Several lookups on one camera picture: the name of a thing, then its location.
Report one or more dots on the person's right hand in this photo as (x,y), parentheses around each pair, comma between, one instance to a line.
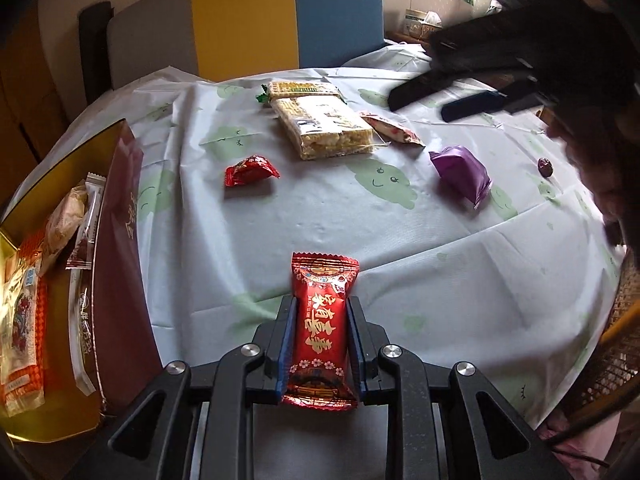
(610,170)

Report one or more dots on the green edged wafer pack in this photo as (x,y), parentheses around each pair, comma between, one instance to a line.
(300,89)

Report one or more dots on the purple snack packet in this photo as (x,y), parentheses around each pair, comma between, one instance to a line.
(460,172)

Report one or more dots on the brown white stick packet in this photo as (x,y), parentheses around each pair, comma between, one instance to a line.
(87,225)

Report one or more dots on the grey yellow blue chair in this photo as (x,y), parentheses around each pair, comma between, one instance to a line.
(240,20)

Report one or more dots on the pink clothing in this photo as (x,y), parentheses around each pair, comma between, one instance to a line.
(585,435)

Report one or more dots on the gold tin box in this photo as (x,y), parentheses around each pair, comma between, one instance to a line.
(120,285)

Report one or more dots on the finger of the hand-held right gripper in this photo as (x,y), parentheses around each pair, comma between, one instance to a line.
(450,85)
(480,106)

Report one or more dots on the clear wafer pack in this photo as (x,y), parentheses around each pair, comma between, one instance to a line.
(325,130)

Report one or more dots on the pale cloud print tablecloth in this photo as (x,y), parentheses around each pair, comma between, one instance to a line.
(350,220)

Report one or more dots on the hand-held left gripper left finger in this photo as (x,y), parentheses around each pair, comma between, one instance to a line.
(286,350)

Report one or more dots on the red egg roll bag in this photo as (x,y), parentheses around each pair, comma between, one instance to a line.
(20,330)

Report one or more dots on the red gold print snack packet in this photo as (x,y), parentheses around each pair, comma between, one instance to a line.
(320,330)

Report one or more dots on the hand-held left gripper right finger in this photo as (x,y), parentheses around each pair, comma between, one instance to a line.
(356,350)

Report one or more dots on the small red candy packet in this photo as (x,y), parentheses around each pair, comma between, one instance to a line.
(250,170)

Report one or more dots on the clear white edged packet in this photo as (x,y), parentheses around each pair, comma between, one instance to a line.
(82,340)

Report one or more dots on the pink white snack packet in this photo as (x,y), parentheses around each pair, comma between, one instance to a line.
(395,131)

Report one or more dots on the red date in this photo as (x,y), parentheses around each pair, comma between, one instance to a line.
(544,166)

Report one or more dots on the wooden wardrobe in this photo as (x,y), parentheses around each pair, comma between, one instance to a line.
(25,100)

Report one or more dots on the wicker chair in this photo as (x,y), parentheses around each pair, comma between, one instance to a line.
(615,360)

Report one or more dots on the tissue box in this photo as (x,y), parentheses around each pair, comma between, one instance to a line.
(422,27)

